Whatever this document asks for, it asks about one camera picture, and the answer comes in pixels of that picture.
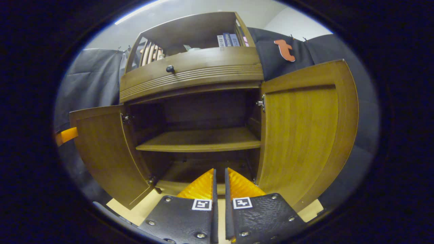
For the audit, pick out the wooden ribbed drawer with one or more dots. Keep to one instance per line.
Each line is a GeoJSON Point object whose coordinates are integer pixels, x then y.
{"type": "Point", "coordinates": [210, 61]}

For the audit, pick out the white and grey book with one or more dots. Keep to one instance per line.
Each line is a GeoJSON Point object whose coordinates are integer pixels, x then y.
{"type": "Point", "coordinates": [220, 41]}

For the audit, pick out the wooden shoe cabinet door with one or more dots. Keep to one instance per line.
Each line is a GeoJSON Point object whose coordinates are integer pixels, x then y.
{"type": "Point", "coordinates": [305, 135]}
{"type": "Point", "coordinates": [105, 152]}

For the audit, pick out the light blue book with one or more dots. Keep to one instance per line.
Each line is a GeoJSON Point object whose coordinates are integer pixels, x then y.
{"type": "Point", "coordinates": [234, 40]}

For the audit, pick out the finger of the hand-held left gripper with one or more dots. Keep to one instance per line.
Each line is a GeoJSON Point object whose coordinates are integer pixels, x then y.
{"type": "Point", "coordinates": [67, 135]}

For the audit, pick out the black backdrop cloth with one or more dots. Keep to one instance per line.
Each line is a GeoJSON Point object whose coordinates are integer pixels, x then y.
{"type": "Point", "coordinates": [91, 81]}

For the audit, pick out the wooden double-door shoe cabinet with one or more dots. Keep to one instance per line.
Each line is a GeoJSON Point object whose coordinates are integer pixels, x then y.
{"type": "Point", "coordinates": [190, 28]}

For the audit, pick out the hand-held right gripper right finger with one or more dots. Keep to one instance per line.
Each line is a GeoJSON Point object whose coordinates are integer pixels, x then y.
{"type": "Point", "coordinates": [229, 217]}

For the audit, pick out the wooden inner shelf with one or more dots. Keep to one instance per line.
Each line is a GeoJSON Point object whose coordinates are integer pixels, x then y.
{"type": "Point", "coordinates": [203, 139]}

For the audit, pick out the metal door hinge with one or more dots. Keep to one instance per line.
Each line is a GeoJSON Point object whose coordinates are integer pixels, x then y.
{"type": "Point", "coordinates": [261, 102]}
{"type": "Point", "coordinates": [151, 180]}
{"type": "Point", "coordinates": [126, 118]}

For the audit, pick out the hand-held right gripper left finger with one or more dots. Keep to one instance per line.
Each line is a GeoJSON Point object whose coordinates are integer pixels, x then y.
{"type": "Point", "coordinates": [215, 217]}

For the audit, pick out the black round drawer knob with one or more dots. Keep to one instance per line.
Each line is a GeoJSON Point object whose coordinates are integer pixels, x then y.
{"type": "Point", "coordinates": [170, 69]}

